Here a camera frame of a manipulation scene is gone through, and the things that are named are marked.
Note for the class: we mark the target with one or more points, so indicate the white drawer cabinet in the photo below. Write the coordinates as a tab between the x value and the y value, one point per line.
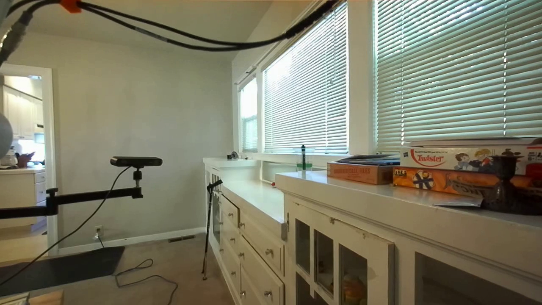
248	235

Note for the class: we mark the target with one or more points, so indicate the white glass-door cabinet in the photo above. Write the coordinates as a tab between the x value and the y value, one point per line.
363	244

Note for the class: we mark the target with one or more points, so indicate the green and white bottle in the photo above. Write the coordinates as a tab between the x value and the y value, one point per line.
304	162

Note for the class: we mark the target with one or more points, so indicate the black tripod stand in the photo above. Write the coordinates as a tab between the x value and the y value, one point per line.
211	221

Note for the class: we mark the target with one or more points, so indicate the brown wooden box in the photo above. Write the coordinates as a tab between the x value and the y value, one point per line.
361	172

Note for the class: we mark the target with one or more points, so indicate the white Kinder game box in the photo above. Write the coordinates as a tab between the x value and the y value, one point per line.
478	159

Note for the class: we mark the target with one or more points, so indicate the orange board game box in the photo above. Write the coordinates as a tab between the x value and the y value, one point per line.
466	183

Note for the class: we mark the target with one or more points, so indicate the white window blinds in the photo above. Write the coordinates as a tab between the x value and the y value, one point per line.
377	74

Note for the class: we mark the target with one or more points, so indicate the black floor mat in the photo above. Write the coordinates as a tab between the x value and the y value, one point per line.
55	271

